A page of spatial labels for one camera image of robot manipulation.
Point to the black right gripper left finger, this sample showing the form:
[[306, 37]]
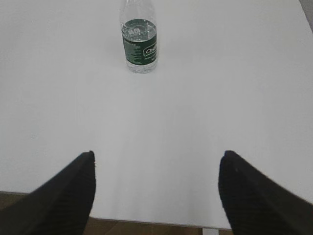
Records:
[[61, 206]]

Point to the clear water bottle green label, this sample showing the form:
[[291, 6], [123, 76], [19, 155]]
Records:
[[138, 24]]

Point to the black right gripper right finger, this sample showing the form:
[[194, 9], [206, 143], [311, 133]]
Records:
[[256, 205]]

